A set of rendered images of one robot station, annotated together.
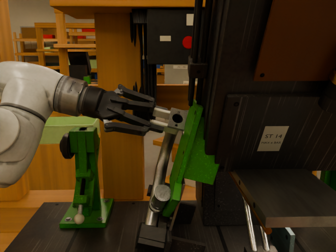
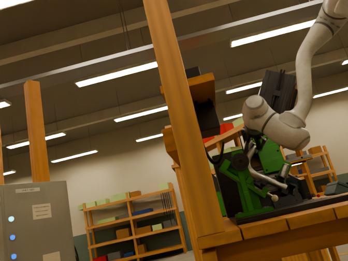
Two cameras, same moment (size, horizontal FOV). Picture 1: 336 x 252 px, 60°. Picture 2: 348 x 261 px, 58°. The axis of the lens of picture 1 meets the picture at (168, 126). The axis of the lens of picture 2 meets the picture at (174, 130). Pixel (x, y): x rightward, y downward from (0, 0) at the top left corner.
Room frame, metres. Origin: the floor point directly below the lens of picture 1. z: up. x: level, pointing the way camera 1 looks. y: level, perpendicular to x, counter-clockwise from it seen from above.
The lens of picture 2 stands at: (0.90, 1.62, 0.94)
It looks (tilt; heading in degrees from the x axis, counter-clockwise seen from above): 16 degrees up; 277
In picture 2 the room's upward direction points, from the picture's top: 13 degrees counter-clockwise
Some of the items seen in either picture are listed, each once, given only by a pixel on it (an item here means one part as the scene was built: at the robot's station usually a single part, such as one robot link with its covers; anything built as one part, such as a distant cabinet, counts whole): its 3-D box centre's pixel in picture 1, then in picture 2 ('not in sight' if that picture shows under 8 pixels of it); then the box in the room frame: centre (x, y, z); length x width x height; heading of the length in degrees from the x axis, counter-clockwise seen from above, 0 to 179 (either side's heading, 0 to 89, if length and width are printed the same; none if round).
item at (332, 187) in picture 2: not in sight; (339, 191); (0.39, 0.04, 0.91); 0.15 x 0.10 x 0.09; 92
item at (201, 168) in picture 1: (198, 147); (268, 154); (0.63, -0.07, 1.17); 0.13 x 0.12 x 0.20; 92
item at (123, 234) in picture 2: not in sight; (130, 227); (4.14, -8.52, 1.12); 3.22 x 0.55 x 2.23; 3
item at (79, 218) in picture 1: (80, 211); (270, 195); (0.72, 0.24, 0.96); 0.06 x 0.03 x 0.06; 2
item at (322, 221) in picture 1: (269, 175); (274, 167); (0.60, -0.22, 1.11); 0.39 x 0.16 x 0.03; 2
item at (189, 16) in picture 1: (176, 38); (206, 120); (0.90, -0.03, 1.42); 0.17 x 0.12 x 0.15; 92
